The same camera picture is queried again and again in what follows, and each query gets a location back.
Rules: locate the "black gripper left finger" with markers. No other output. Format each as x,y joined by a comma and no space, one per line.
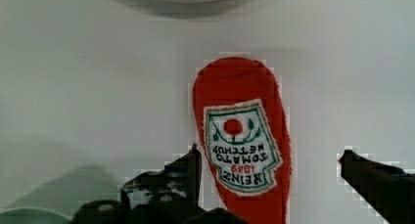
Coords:
177,185

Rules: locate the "red plush ketchup bottle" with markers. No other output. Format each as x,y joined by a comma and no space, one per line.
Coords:
243,131

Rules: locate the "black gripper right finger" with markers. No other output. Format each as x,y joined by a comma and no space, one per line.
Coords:
388,189

